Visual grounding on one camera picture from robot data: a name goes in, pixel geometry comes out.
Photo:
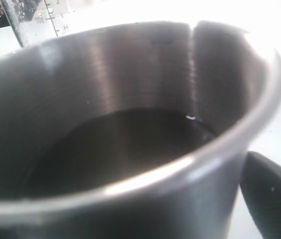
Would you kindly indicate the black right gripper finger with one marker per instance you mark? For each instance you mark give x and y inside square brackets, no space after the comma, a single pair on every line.
[261,189]

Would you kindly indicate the stainless steel tumbler cup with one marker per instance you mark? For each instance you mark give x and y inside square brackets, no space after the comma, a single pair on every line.
[133,131]

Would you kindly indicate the clear plastic measuring cup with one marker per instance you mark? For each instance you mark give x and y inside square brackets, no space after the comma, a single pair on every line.
[35,21]

